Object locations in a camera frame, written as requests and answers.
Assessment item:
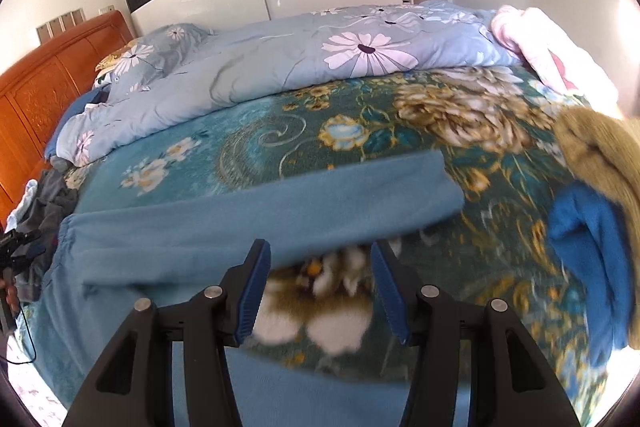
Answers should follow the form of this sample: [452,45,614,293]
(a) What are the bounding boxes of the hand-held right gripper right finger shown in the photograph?
[371,241,583,427]

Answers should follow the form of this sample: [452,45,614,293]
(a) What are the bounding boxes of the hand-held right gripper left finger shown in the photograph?
[62,239,272,427]

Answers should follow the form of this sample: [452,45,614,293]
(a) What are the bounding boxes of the light blue fleece pants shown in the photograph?
[37,150,471,427]

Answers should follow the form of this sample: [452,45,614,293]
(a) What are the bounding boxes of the pile of grey clothes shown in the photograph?
[5,167,81,303]

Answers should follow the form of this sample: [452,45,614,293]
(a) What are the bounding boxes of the person's left hand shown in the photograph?
[0,278,20,310]

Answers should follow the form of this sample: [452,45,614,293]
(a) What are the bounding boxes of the dark blue cloth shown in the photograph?
[45,89,108,158]

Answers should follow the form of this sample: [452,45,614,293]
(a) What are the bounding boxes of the orange wooden headboard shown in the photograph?
[0,11,136,223]

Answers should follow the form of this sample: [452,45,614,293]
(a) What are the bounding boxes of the teal floral bed blanket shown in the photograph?
[37,66,616,427]

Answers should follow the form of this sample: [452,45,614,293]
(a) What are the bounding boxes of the blue fleece garment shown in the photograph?
[547,181,633,368]

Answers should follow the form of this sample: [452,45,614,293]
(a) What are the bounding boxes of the light blue floral quilt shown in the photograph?
[55,0,523,168]

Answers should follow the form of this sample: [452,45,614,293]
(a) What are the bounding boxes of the light blue floral pillow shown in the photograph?
[95,23,216,98]

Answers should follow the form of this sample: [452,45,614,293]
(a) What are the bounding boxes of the tan fuzzy garment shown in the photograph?
[555,107,640,343]

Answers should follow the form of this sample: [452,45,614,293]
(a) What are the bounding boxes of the pink blanket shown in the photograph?
[490,5,621,108]

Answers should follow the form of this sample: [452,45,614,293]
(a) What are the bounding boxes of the black cable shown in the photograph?
[7,302,40,367]

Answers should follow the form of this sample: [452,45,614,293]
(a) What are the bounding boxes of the grey wall switch panels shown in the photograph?
[36,7,87,44]

